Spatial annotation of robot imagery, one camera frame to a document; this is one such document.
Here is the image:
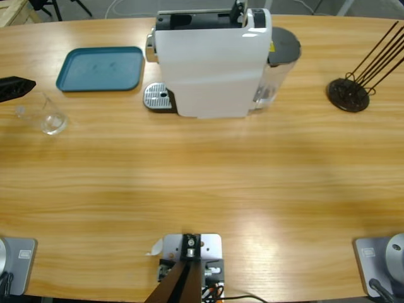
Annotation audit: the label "white capsule coffee machine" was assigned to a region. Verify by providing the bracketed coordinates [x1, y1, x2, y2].
[145, 8, 273, 120]

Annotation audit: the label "white mount plate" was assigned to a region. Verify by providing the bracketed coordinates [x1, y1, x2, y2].
[162, 233, 223, 287]

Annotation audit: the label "dark camera post with bracket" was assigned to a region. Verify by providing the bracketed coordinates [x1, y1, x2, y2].
[144, 233, 203, 303]

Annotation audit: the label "chrome grate drip tray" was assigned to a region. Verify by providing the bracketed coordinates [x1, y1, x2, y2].
[143, 81, 177, 114]

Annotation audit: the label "clear water tank dark lid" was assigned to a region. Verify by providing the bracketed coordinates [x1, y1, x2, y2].
[249, 27, 302, 111]

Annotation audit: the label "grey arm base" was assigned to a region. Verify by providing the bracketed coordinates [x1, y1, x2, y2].
[352, 232, 404, 299]
[0, 237, 38, 297]

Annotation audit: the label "black base cable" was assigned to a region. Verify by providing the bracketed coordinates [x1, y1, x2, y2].
[368, 277, 397, 303]
[0, 271, 15, 297]

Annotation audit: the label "teal plastic tray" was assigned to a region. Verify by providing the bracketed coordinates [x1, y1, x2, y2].
[56, 46, 145, 93]

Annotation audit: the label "black clamp block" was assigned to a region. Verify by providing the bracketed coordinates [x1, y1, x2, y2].
[157, 258, 225, 282]

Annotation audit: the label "black tripod legs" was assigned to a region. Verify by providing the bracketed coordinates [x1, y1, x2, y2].
[30, 0, 93, 21]

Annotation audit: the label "white paper tab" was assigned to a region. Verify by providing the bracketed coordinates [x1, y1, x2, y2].
[145, 239, 164, 257]

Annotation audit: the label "clear glass cup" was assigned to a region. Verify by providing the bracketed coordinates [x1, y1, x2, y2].
[15, 91, 69, 136]

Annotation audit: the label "light wooden crate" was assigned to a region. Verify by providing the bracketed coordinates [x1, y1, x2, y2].
[0, 0, 42, 28]

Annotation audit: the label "black disc capsule rod stand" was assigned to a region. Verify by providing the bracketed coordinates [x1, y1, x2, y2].
[326, 20, 404, 114]

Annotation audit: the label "thin black cable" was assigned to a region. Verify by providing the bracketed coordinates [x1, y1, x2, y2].
[220, 294, 270, 303]

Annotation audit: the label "white floor cable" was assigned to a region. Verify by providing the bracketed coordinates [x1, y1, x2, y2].
[105, 0, 158, 19]

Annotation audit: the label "grey metal frame leg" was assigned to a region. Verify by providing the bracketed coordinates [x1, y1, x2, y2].
[337, 0, 356, 16]

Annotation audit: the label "orange clamp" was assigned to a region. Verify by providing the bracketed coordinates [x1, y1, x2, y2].
[201, 282, 225, 300]

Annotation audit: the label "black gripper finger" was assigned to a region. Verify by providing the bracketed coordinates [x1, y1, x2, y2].
[0, 76, 37, 104]

